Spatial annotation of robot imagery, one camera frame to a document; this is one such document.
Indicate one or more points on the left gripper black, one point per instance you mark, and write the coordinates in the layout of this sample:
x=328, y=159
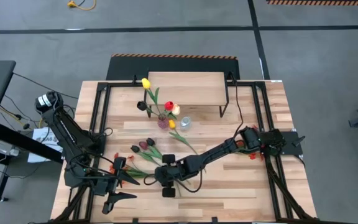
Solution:
x=106, y=185

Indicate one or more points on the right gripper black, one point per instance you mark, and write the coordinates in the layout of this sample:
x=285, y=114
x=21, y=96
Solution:
x=176, y=171

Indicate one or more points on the orange artificial flower bunch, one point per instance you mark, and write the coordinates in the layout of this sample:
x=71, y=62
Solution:
x=135, y=171

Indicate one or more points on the maroon artificial tulip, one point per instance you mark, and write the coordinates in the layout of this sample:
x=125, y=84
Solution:
x=143, y=145

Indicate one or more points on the yellow artificial tulip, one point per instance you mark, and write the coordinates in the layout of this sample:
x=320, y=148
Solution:
x=145, y=83
x=171, y=124

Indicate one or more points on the pink glass vase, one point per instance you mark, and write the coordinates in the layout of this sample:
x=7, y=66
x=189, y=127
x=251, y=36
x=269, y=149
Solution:
x=163, y=123

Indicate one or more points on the clear ribbed glass vase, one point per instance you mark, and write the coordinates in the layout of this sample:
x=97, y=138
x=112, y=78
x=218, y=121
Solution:
x=185, y=123

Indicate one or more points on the cream artificial tulip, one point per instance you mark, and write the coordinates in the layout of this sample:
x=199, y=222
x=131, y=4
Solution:
x=176, y=109

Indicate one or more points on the red artificial tulip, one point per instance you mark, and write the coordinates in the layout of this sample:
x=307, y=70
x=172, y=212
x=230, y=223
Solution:
x=168, y=105

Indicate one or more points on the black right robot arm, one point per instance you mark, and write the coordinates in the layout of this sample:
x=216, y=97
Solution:
x=216, y=152

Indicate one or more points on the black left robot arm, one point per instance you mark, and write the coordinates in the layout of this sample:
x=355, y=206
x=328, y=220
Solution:
x=70, y=140

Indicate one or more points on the wooden shelf with black legs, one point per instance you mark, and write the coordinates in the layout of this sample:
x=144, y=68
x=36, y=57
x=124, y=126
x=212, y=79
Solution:
x=188, y=88

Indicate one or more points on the red artificial flower bunch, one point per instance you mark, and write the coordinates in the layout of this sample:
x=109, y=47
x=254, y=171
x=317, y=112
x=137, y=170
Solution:
x=253, y=156

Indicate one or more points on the white printed paper sheet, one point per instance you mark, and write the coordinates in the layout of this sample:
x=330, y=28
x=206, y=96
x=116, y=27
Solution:
x=39, y=138

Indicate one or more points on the black mat with striped edge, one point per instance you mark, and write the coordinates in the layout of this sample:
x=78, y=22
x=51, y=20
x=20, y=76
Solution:
x=172, y=65

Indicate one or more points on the orange black striped tape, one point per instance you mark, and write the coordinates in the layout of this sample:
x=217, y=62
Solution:
x=322, y=2

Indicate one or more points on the black metal table frame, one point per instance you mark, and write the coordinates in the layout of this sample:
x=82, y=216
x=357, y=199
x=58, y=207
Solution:
x=117, y=84

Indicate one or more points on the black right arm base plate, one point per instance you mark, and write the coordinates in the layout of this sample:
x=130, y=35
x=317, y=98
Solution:
x=291, y=149

